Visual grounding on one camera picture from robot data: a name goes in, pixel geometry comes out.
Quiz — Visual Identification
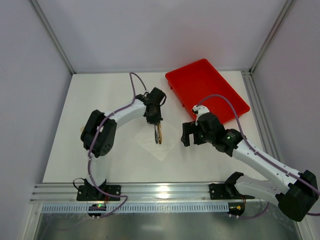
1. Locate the silver fork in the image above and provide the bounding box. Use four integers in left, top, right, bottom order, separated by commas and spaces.
154, 124, 159, 144

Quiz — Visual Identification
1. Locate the silver spoon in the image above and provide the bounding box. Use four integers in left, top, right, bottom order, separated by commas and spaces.
154, 123, 162, 145

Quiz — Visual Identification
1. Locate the white paper napkin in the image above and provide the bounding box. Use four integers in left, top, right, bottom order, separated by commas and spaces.
134, 120, 179, 161

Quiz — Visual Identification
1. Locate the gold knife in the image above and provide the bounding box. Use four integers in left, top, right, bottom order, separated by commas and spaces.
157, 124, 163, 145

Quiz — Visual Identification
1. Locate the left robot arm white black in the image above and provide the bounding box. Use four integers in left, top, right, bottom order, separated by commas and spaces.
80, 87, 167, 166

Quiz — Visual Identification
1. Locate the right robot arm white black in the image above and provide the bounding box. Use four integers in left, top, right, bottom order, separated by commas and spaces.
181, 112, 320, 222

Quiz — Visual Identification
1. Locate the red plastic tray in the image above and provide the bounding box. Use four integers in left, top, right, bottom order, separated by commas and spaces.
165, 58, 250, 120

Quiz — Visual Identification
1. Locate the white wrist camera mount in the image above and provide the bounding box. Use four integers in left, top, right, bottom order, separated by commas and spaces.
192, 105, 210, 125

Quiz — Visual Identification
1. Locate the right side aluminium rail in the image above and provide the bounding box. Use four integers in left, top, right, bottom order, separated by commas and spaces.
241, 70, 281, 160

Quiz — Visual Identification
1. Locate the aluminium rail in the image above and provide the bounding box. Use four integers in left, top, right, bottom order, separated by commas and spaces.
29, 181, 276, 204
241, 70, 281, 160

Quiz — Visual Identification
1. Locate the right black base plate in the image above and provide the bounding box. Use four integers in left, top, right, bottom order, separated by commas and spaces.
208, 183, 242, 200

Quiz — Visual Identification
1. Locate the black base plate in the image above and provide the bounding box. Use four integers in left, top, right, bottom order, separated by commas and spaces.
76, 184, 122, 202
208, 183, 242, 200

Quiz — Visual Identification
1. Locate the slotted white cable duct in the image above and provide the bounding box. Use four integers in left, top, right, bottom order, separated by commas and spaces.
41, 202, 229, 214

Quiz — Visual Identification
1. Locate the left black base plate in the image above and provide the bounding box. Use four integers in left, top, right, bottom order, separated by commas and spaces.
76, 184, 122, 202

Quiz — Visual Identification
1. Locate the left aluminium frame post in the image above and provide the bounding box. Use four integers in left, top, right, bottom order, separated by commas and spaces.
28, 0, 76, 75

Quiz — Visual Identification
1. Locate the aluminium frame post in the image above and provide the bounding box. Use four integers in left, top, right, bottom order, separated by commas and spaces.
249, 0, 297, 75
28, 0, 76, 75

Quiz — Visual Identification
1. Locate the aluminium front rail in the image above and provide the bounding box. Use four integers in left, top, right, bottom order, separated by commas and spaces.
29, 181, 276, 204

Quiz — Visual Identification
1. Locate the right aluminium frame post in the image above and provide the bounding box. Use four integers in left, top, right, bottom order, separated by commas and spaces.
249, 0, 297, 75

